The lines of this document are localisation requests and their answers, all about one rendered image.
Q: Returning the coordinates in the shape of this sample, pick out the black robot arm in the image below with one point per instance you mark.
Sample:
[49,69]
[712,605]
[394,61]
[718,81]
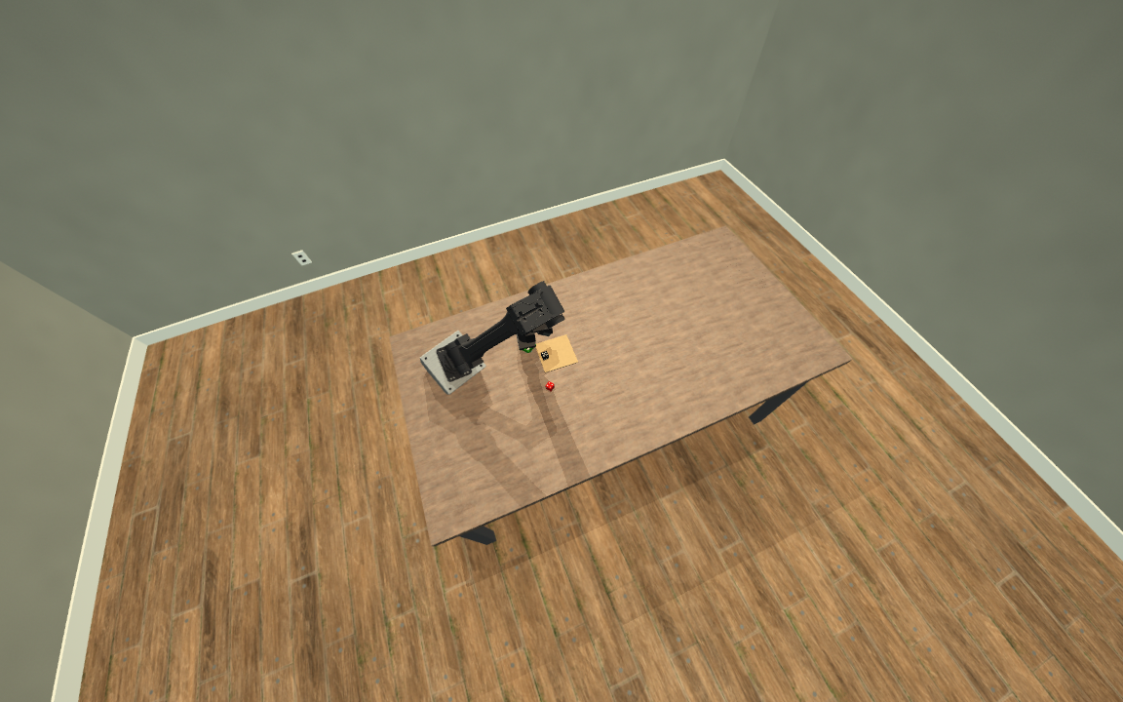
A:
[521,318]

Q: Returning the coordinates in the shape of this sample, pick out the tan flat mat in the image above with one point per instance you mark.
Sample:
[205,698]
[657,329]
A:
[560,353]

